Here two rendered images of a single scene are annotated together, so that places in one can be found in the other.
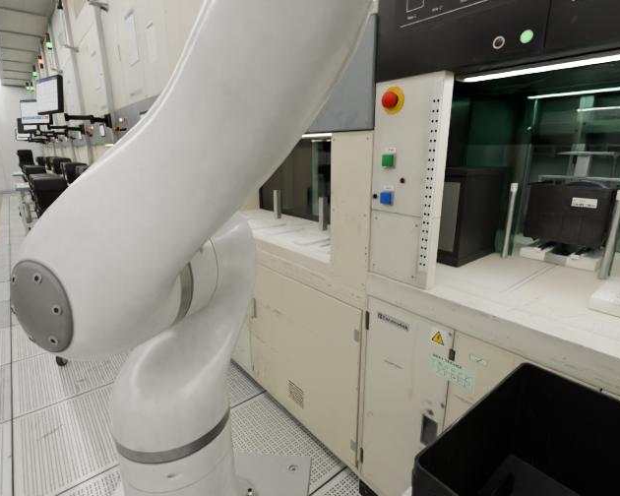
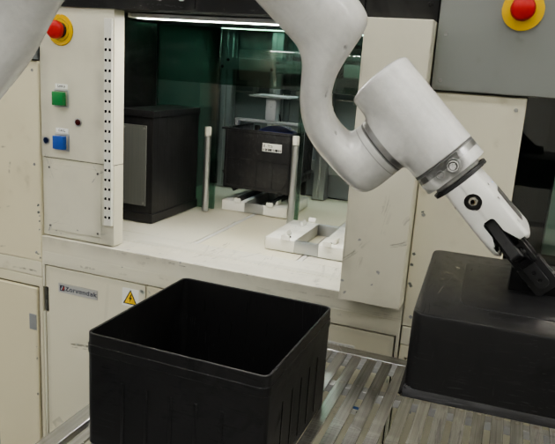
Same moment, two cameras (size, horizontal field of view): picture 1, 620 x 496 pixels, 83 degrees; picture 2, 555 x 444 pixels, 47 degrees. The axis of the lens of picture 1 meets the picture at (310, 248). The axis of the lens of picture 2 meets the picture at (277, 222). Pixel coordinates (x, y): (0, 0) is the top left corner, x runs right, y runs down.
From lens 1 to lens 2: 0.57 m
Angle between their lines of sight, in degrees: 30
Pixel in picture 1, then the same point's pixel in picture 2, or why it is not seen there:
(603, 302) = (275, 240)
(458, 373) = not seen: hidden behind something
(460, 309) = (149, 262)
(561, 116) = (244, 57)
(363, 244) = (34, 201)
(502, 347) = not seen: hidden behind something
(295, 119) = not seen: outside the picture
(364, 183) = (31, 124)
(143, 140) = not seen: outside the picture
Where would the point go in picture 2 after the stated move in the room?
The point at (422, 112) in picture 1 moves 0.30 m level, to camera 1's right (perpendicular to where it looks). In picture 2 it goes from (94, 48) to (218, 57)
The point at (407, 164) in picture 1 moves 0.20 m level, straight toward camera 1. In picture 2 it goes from (83, 105) to (79, 113)
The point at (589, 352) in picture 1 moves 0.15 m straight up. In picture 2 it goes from (253, 279) to (257, 210)
